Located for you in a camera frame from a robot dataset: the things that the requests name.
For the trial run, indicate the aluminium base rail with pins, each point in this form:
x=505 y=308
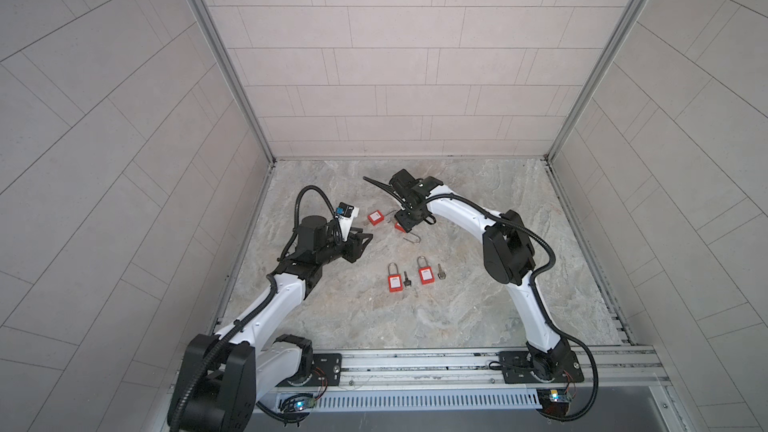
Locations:
x=462 y=370

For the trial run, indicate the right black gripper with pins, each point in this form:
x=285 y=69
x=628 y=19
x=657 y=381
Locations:
x=404 y=221

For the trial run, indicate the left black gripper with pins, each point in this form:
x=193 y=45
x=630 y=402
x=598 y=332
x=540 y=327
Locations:
x=350 y=247

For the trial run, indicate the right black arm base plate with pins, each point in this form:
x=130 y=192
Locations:
x=522 y=367

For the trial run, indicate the left green circuit board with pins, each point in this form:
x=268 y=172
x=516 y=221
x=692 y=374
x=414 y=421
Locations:
x=298 y=404

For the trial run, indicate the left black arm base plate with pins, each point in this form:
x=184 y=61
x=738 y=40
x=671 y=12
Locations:
x=318 y=369

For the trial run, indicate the white slotted cable duct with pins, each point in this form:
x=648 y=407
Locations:
x=422 y=400

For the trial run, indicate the green circuit board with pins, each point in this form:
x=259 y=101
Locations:
x=554 y=402
x=298 y=404

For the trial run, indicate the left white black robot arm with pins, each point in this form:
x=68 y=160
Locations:
x=223 y=375

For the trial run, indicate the red padlock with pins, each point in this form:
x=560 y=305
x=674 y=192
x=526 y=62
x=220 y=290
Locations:
x=407 y=236
x=394 y=278
x=376 y=217
x=425 y=271

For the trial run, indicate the right green circuit board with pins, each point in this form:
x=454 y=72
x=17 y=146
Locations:
x=554 y=402

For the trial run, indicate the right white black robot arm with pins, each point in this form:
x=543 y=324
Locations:
x=513 y=256

